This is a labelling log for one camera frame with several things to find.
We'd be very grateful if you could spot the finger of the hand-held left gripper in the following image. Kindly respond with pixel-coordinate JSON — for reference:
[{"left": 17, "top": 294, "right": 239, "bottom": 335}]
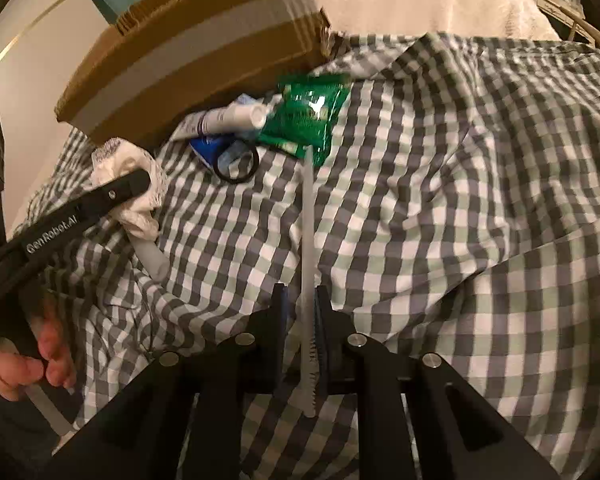
[{"left": 81, "top": 168, "right": 152, "bottom": 222}]

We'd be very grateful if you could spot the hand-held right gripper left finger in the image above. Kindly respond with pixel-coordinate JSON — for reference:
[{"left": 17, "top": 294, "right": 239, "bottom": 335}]
[{"left": 45, "top": 282, "right": 288, "bottom": 480}]

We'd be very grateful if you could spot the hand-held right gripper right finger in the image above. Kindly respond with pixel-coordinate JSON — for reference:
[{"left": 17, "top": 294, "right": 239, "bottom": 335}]
[{"left": 315, "top": 285, "right": 561, "bottom": 480}]

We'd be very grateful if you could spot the white cloth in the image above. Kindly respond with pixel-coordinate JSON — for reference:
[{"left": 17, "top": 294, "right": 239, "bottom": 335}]
[{"left": 90, "top": 137, "right": 169, "bottom": 242}]

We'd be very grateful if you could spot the clear plastic comb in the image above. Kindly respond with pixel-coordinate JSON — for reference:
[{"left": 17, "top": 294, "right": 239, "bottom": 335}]
[{"left": 299, "top": 147, "right": 318, "bottom": 419}]

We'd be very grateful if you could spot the brown cardboard box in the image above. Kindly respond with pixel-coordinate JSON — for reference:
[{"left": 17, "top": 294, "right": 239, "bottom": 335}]
[{"left": 55, "top": 0, "right": 332, "bottom": 147}]

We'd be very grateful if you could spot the person's left forearm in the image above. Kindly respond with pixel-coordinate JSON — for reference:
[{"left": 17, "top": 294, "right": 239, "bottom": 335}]
[{"left": 0, "top": 355, "right": 81, "bottom": 480}]

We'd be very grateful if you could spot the person's left hand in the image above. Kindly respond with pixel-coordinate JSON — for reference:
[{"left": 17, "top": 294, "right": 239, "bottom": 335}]
[{"left": 0, "top": 300, "right": 78, "bottom": 403}]

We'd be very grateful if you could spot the white plastic cylinder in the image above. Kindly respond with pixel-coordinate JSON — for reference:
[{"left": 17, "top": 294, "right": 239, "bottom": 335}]
[{"left": 131, "top": 236, "right": 172, "bottom": 284}]

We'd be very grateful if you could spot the blue packet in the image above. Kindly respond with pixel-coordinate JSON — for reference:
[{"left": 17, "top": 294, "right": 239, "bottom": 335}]
[{"left": 189, "top": 132, "right": 254, "bottom": 174}]

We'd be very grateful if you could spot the white cream tube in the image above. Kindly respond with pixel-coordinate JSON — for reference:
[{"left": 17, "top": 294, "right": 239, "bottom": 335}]
[{"left": 170, "top": 97, "right": 269, "bottom": 142}]

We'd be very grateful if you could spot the green snack packet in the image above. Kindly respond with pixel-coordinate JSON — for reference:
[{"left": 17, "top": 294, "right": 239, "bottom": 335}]
[{"left": 257, "top": 72, "right": 352, "bottom": 167}]

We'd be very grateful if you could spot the wooden chair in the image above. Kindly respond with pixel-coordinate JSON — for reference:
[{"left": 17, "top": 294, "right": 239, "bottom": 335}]
[{"left": 534, "top": 0, "right": 600, "bottom": 62}]

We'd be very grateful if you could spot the black hair tie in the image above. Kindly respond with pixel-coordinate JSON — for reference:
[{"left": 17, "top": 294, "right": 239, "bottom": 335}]
[{"left": 213, "top": 138, "right": 260, "bottom": 184}]

